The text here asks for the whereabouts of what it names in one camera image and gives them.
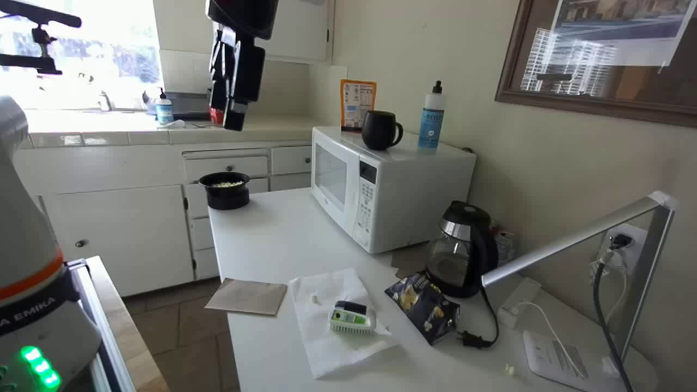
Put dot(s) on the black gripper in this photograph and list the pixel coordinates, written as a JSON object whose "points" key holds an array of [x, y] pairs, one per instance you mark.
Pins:
{"points": [[236, 68]]}

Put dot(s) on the white green-labelled bottle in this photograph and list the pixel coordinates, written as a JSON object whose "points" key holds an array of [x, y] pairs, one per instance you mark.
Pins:
{"points": [[350, 316]]}

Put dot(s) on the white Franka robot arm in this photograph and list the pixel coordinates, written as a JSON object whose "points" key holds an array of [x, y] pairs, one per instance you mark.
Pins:
{"points": [[29, 240]]}

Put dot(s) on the small soap bottle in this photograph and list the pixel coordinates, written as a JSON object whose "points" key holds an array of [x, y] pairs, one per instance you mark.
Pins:
{"points": [[163, 109]]}

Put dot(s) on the black cooking pot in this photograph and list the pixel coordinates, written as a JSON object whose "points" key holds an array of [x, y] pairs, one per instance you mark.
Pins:
{"points": [[224, 193]]}

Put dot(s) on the bright window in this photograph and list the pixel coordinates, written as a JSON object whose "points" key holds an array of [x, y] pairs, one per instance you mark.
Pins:
{"points": [[110, 51]]}

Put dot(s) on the white kitchen base cabinets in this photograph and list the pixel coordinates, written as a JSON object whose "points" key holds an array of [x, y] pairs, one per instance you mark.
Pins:
{"points": [[121, 224]]}

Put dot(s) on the black mug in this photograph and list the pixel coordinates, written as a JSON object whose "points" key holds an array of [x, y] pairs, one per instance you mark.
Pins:
{"points": [[376, 131]]}

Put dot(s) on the brown square mat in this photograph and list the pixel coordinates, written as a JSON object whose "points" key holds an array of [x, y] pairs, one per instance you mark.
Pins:
{"points": [[247, 297]]}

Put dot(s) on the white microwave oven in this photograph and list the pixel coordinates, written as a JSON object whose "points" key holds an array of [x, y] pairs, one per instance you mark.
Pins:
{"points": [[405, 188]]}

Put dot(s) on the blue spray bottle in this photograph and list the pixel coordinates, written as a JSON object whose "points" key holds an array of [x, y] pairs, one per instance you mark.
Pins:
{"points": [[430, 121]]}

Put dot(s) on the wooden topped robot cart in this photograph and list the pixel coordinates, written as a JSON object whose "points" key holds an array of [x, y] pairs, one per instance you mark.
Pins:
{"points": [[119, 328]]}

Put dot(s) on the white paper towel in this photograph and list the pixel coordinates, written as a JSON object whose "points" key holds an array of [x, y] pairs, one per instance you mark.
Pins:
{"points": [[327, 348]]}

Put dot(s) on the black glass electric kettle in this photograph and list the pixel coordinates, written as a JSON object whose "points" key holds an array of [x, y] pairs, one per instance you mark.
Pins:
{"points": [[457, 246]]}

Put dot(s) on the dark blue snack bag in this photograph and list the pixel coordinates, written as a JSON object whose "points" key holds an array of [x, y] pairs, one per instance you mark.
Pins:
{"points": [[425, 307]]}

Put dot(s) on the white paper booklet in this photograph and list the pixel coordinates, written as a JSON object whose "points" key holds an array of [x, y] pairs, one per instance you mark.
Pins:
{"points": [[558, 359]]}

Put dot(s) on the brown framed poster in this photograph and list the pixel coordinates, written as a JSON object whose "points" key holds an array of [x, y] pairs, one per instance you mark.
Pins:
{"points": [[653, 88]]}

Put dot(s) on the white wall cabinet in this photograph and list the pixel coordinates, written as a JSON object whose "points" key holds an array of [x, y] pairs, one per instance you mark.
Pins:
{"points": [[297, 28]]}

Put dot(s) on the white wall outlet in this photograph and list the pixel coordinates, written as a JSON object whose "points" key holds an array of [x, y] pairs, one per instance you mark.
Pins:
{"points": [[632, 252]]}

